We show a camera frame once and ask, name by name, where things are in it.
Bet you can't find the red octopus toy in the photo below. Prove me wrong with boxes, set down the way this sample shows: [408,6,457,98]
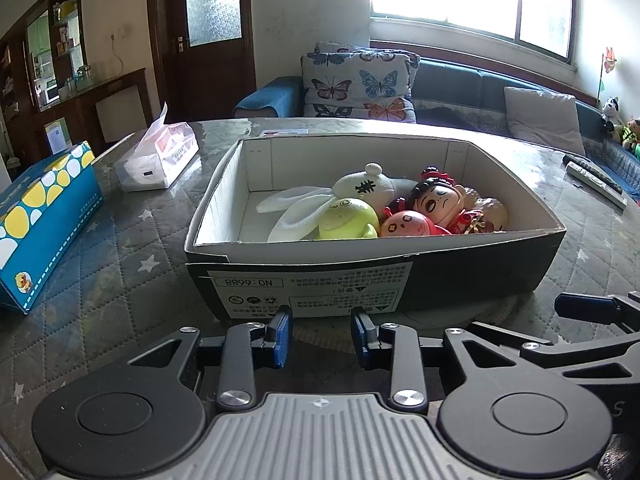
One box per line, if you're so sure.
[378,208,452,238]

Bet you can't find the dark cardboard box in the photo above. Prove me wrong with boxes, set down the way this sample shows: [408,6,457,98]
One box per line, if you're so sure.
[184,132,568,322]

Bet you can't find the blue dotted tissue box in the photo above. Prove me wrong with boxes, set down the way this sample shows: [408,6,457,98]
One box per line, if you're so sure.
[0,140,105,315]

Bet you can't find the blue bordered card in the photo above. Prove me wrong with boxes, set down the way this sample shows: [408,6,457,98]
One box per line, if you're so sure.
[43,117,69,154]

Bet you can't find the cow plush toy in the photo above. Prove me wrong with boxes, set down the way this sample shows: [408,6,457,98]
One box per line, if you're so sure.
[599,95,624,134]

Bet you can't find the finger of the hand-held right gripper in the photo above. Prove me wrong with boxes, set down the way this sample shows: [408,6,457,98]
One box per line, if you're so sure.
[466,320,640,393]
[554,291,640,334]

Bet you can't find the black remote control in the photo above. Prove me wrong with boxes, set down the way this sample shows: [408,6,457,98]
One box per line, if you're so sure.
[562,153,626,196]

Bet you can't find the white remote control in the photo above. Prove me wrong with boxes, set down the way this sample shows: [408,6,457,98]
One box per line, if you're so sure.
[565,162,629,210]

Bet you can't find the white plush bunny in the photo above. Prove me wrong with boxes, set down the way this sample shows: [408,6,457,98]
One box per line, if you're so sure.
[255,162,422,244]

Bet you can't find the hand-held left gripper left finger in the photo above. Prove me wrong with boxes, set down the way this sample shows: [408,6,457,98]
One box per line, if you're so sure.
[125,305,294,412]

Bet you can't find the beige knitted toy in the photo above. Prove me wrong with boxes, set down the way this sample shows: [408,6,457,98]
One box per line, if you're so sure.
[465,187,510,234]

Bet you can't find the grey cushion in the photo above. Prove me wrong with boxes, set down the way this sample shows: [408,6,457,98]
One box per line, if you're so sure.
[502,86,587,157]

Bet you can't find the white tissue pack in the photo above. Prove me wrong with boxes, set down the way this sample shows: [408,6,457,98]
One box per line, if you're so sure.
[113,102,200,192]

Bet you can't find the grey quilted desktop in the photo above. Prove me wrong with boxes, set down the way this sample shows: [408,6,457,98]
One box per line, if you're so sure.
[0,117,640,480]

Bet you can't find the butterfly print cushion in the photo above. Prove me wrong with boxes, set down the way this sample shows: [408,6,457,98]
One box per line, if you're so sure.
[300,41,422,125]

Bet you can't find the red dress doll figure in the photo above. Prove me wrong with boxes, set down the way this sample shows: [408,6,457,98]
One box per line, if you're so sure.
[382,165,482,235]

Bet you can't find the green round toy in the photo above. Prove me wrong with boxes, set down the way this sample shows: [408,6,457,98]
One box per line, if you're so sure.
[318,197,380,240]

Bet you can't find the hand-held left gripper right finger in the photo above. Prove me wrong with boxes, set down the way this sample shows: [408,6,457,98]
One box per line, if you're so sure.
[351,308,531,413]

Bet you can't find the green yellow plush toy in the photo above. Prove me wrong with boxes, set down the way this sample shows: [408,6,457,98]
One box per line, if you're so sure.
[619,117,640,154]

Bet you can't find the blue sofa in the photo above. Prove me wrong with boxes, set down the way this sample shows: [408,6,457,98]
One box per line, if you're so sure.
[233,52,640,202]

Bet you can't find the wooden door with glass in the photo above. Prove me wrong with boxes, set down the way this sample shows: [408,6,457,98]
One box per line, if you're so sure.
[146,0,257,124]

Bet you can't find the dark wooden cabinet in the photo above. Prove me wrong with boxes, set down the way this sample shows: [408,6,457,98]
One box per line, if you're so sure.
[0,0,154,162]

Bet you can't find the colourful pinwheel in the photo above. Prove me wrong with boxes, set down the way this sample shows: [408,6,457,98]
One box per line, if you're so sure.
[597,46,619,107]

